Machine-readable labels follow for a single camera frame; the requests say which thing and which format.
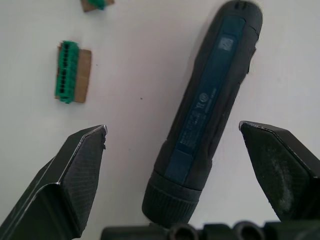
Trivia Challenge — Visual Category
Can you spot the green terminal block connector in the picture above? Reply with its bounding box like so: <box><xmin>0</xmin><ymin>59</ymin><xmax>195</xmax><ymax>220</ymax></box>
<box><xmin>54</xmin><ymin>39</ymin><xmax>81</xmax><ymax>103</ymax></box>
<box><xmin>86</xmin><ymin>0</ymin><xmax>113</xmax><ymax>11</ymax></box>

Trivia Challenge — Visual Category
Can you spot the dark blue electric screwdriver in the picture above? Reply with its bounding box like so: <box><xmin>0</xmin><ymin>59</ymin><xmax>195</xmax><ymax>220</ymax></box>
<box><xmin>141</xmin><ymin>0</ymin><xmax>264</xmax><ymax>224</ymax></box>

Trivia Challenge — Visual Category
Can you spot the brown cardboard piece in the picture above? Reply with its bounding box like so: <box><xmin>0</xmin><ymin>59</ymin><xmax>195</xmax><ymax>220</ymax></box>
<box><xmin>54</xmin><ymin>42</ymin><xmax>93</xmax><ymax>103</ymax></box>
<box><xmin>80</xmin><ymin>0</ymin><xmax>116</xmax><ymax>13</ymax></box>

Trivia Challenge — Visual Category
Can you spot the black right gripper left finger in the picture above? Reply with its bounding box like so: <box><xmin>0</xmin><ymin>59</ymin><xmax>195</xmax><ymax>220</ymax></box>
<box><xmin>0</xmin><ymin>124</ymin><xmax>109</xmax><ymax>240</ymax></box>

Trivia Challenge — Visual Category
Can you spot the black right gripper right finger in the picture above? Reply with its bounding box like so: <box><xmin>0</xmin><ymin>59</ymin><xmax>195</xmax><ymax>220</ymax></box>
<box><xmin>238</xmin><ymin>120</ymin><xmax>320</xmax><ymax>222</ymax></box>

